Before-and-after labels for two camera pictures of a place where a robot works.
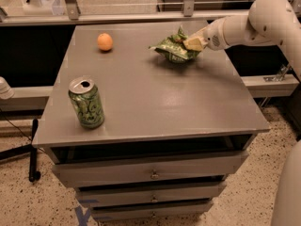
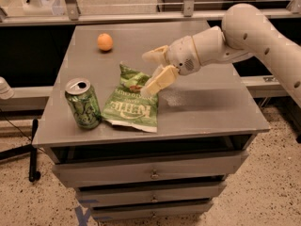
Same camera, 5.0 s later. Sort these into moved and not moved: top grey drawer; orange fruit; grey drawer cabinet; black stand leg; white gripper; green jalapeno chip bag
Moved: white gripper; green jalapeno chip bag
Not moved: top grey drawer; black stand leg; grey drawer cabinet; orange fruit
